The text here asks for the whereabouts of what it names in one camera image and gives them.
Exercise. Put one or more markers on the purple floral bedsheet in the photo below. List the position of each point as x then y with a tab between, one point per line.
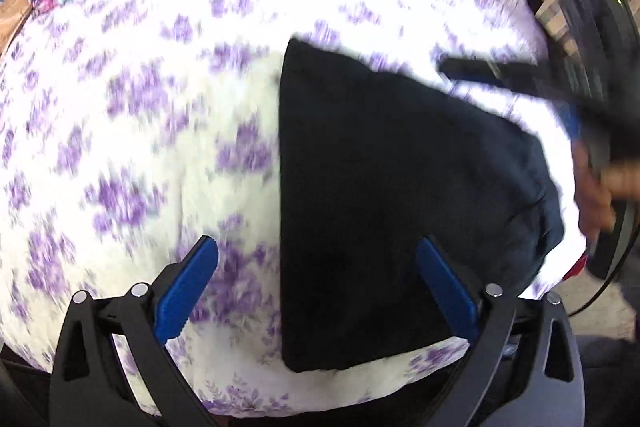
125	132

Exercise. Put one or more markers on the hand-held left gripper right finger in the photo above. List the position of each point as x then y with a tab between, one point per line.
447	289

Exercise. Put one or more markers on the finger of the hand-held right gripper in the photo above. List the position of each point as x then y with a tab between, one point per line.
490	71
574	122

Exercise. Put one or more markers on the person's right hand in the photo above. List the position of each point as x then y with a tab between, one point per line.
592	202

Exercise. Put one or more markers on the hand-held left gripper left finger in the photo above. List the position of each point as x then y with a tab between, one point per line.
187	287

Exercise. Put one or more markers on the black pants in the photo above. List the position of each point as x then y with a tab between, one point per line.
375	182

